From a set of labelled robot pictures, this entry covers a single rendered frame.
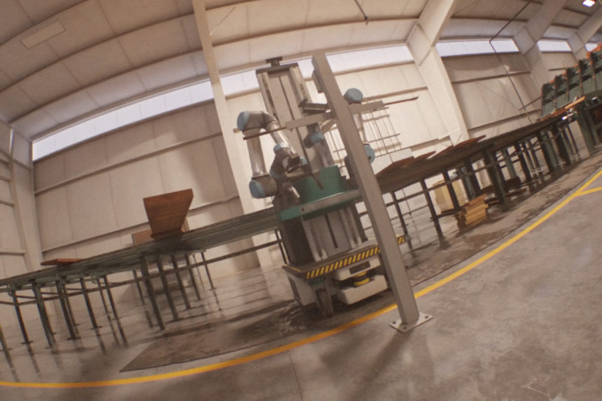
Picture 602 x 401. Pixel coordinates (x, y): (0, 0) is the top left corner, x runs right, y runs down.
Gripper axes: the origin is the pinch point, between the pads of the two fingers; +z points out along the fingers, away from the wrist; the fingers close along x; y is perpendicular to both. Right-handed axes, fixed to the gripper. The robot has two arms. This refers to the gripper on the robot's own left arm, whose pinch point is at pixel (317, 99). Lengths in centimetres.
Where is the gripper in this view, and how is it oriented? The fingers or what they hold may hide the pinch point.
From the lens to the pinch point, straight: 163.2
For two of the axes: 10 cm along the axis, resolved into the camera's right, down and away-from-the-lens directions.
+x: 9.9, 0.2, 1.3
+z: 1.3, -2.3, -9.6
